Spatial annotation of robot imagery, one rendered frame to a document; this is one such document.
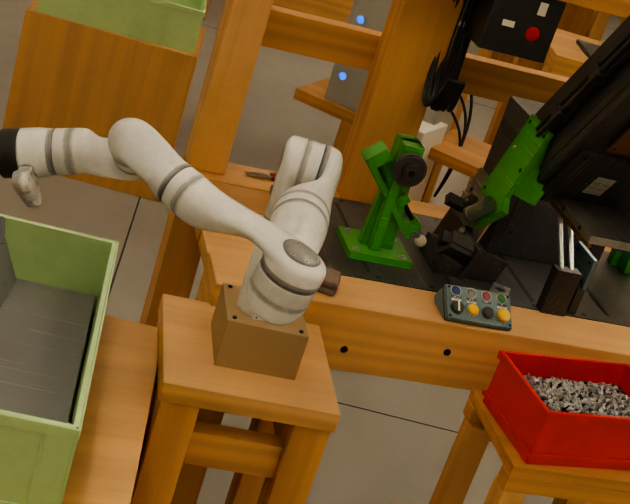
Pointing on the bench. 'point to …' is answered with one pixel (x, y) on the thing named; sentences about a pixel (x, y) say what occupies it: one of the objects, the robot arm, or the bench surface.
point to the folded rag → (330, 282)
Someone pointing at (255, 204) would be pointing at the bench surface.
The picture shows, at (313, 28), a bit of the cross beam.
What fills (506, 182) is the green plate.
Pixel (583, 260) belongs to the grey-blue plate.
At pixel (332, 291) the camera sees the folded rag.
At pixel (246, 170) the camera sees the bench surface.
